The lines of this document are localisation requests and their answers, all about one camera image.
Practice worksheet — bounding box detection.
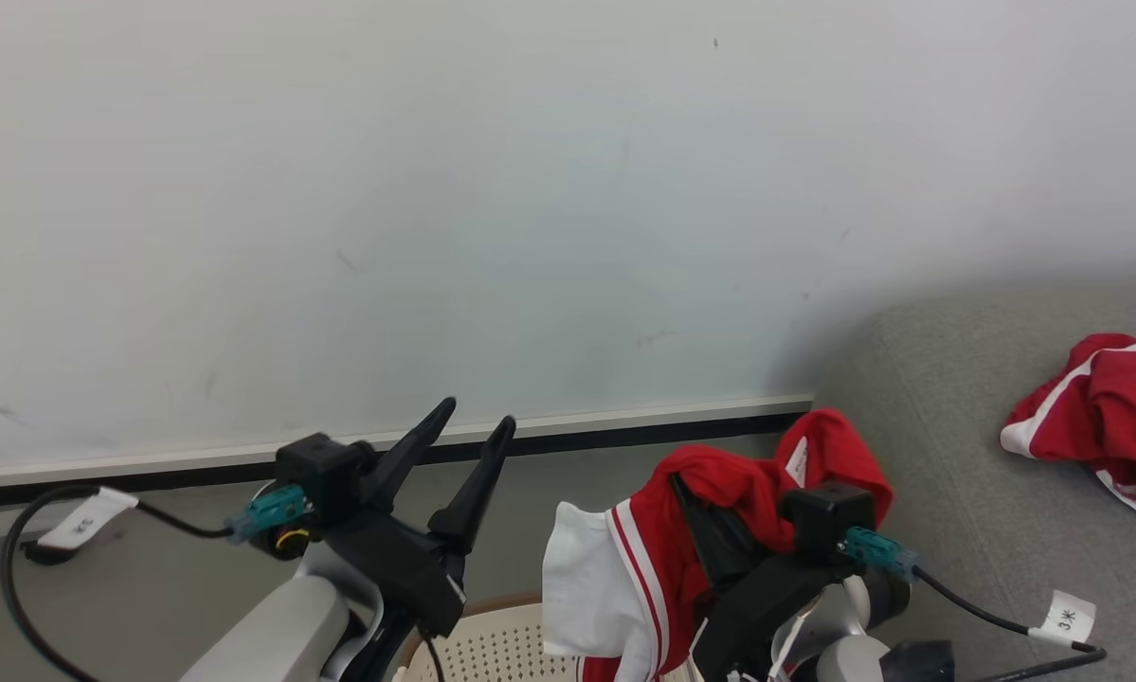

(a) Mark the grey fabric sofa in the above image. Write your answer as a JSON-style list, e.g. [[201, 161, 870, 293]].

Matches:
[[795, 284, 1136, 682]]

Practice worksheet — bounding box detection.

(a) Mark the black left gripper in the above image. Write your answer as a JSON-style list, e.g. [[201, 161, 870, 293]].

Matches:
[[325, 397, 517, 638]]

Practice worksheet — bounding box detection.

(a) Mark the red garment with white trim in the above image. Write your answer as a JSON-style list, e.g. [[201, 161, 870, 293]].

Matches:
[[1000, 332, 1136, 533]]

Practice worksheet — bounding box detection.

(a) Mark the cream perforated laundry basket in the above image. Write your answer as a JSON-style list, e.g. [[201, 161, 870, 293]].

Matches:
[[392, 594, 703, 682]]

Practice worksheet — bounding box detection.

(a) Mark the white paper cable label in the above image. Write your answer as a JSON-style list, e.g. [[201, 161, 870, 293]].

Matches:
[[37, 487, 140, 551], [1039, 589, 1097, 646]]

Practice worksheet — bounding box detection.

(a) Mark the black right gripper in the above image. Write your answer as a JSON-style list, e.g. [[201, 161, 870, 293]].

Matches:
[[669, 473, 858, 682]]

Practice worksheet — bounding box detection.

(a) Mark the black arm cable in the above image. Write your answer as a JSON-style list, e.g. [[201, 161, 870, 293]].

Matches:
[[0, 484, 239, 682], [911, 565, 1109, 682]]

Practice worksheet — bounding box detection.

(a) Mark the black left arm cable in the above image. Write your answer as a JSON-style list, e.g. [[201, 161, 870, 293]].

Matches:
[[0, 484, 239, 682]]

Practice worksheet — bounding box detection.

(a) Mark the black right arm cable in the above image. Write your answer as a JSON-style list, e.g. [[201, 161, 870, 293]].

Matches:
[[911, 565, 1109, 682]]

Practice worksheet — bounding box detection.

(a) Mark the red garment with white sleeve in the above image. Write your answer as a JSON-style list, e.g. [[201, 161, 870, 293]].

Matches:
[[541, 407, 895, 682]]

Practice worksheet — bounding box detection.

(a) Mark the white and black wall baseboard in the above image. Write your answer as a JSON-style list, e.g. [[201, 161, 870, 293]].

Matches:
[[0, 395, 814, 513]]

